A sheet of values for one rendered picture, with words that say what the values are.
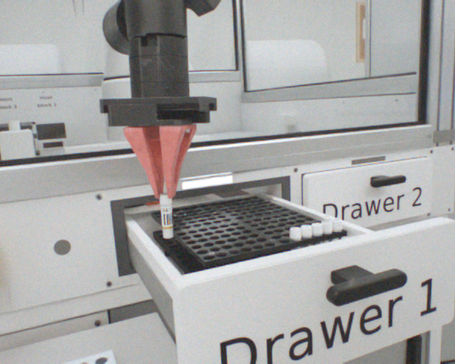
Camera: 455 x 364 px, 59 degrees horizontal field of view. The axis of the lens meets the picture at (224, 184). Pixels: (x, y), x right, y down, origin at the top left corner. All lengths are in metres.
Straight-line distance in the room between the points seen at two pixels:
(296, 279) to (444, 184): 0.64
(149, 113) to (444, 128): 0.67
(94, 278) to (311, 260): 0.36
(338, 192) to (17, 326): 0.53
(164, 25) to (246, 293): 0.24
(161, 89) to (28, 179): 0.25
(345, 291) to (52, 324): 0.44
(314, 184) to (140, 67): 0.40
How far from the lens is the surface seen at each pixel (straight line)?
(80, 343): 0.59
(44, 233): 0.59
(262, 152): 0.65
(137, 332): 0.59
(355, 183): 0.75
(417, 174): 0.85
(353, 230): 0.52
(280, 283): 0.33
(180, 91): 0.39
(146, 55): 0.39
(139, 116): 0.38
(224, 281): 0.31
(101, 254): 0.60
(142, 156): 0.40
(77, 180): 0.57
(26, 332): 0.65
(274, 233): 0.48
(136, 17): 0.40
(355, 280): 0.34
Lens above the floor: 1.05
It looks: 11 degrees down
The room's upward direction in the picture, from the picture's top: 3 degrees counter-clockwise
